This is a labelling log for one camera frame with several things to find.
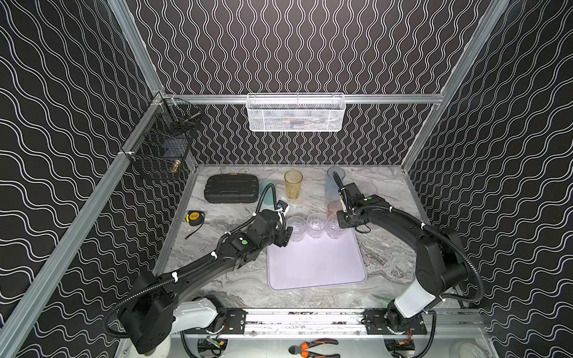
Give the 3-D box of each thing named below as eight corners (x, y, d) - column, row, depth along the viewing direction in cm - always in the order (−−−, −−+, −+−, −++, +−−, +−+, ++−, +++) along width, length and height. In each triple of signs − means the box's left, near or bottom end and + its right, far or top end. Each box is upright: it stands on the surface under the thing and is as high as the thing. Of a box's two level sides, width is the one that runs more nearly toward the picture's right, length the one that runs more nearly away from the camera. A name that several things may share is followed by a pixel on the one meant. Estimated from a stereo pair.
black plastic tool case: (205, 206, 107) (200, 196, 101) (213, 179, 118) (209, 169, 112) (256, 206, 107) (255, 197, 101) (259, 179, 118) (258, 169, 112)
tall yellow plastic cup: (287, 200, 108) (287, 182, 98) (285, 188, 113) (285, 170, 103) (302, 199, 109) (304, 181, 98) (300, 187, 114) (302, 169, 103)
